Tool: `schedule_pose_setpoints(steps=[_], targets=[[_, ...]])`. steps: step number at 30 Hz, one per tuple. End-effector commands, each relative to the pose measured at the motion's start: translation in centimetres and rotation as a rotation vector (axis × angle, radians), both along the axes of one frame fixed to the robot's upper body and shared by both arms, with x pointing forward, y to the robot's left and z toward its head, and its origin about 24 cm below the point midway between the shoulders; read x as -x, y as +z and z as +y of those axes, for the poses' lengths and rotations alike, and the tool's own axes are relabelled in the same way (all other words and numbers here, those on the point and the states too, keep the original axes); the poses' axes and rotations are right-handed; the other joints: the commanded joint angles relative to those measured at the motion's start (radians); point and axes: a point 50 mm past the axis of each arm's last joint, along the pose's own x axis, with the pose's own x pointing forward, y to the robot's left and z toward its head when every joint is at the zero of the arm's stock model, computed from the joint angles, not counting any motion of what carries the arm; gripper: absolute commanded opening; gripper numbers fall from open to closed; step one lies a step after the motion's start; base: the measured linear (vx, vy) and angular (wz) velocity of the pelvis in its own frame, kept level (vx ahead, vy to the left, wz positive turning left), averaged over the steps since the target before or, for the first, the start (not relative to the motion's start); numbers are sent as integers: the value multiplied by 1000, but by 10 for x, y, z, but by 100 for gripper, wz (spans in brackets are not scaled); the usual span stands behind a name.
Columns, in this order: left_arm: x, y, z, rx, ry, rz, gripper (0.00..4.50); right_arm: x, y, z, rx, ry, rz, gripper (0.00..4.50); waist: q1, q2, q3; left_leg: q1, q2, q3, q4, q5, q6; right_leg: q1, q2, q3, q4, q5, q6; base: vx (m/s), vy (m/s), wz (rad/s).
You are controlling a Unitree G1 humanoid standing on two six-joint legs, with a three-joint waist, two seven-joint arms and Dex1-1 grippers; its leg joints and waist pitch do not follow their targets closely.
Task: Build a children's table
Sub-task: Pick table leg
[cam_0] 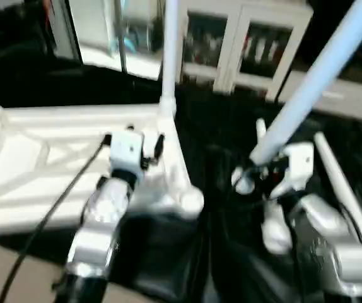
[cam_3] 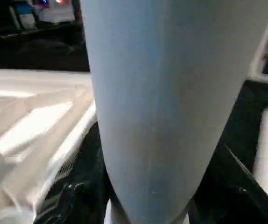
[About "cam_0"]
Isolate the black vertical pole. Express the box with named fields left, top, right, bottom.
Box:
left=45, top=0, right=84, bottom=61

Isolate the black work surface mat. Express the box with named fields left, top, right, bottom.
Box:
left=0, top=60, right=362, bottom=303

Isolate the white drawer unit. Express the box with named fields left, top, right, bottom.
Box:
left=279, top=69, right=362, bottom=121

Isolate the white plastic table top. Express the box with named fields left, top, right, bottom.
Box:
left=0, top=103, right=206, bottom=239

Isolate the colourful background box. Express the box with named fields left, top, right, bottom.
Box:
left=105, top=0, right=163, bottom=64

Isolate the white glass door cabinet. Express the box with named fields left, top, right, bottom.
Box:
left=178, top=0, right=314, bottom=102

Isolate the white plastic table leg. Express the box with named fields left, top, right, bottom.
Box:
left=159, top=0, right=183, bottom=121
left=255, top=117, right=293, bottom=255
left=312, top=131, right=362, bottom=282
left=231, top=0, right=362, bottom=195

